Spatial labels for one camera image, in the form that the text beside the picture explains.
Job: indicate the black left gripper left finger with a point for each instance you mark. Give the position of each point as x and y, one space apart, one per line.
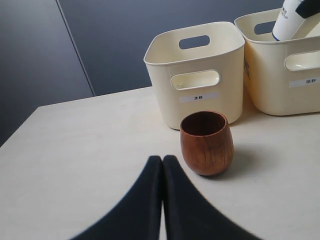
137 216

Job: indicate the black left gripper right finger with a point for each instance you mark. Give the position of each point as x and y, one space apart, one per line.
188 215

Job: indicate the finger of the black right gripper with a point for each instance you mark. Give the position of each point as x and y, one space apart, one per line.
308 8

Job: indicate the white paper cup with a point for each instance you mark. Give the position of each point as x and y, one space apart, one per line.
288 21

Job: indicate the brown wooden cup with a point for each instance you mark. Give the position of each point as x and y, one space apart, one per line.
206 142

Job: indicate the cream bin middle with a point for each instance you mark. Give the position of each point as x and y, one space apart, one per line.
281 77

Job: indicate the cream bin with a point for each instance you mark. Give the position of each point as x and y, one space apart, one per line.
197 68
281 77

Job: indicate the cream bin left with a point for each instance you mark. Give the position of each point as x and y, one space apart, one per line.
197 68

